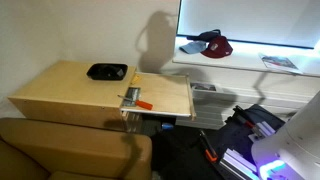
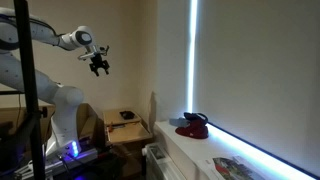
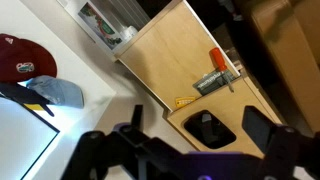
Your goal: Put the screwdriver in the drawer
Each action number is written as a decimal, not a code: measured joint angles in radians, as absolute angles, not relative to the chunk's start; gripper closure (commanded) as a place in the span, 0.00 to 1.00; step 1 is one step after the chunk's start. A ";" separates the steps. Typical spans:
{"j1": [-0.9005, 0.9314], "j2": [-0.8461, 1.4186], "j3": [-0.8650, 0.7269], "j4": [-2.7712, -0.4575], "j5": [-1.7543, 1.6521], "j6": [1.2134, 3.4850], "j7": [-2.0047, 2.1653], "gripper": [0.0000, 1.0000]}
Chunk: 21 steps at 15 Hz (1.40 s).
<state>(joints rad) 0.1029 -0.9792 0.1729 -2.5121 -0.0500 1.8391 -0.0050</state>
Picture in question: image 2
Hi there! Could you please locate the metal robot base platform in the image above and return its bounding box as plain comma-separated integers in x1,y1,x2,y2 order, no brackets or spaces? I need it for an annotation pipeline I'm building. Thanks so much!
13,139,100,179

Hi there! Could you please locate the white radiator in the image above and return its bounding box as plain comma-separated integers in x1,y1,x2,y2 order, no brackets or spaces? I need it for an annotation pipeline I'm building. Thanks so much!
142,142,186,180

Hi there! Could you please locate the open wooden drawer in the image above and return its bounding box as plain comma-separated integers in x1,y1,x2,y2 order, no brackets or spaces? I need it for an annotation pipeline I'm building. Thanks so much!
105,120,154,146

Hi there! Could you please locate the wooden drawer cabinet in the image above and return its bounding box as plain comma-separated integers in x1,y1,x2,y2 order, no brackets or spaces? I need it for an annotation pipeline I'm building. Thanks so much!
101,107,155,158

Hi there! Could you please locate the small black object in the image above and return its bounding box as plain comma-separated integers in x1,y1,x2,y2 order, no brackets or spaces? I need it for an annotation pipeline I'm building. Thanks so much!
119,110,136,121

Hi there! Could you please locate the brown cardboard box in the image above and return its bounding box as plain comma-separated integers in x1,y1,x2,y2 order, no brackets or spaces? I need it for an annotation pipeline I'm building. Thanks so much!
39,102,100,145

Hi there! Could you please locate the grey and navy headset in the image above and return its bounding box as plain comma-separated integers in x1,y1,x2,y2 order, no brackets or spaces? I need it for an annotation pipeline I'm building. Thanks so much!
168,112,210,128

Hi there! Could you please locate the white roller blind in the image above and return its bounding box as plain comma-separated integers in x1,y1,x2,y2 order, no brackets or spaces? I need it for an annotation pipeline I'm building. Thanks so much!
192,0,320,177

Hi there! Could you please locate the dark red cap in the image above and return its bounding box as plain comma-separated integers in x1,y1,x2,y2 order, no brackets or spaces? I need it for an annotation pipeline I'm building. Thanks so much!
174,117,210,140

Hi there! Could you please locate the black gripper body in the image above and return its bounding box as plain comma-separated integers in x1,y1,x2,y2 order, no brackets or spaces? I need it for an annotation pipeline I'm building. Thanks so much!
88,53,111,73

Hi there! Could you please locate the printed magazine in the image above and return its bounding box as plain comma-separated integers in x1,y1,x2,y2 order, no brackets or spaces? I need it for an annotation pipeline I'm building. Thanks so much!
199,155,265,180

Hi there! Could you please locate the black camera stand pole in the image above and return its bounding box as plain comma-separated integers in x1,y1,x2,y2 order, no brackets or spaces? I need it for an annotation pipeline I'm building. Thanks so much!
0,0,48,180

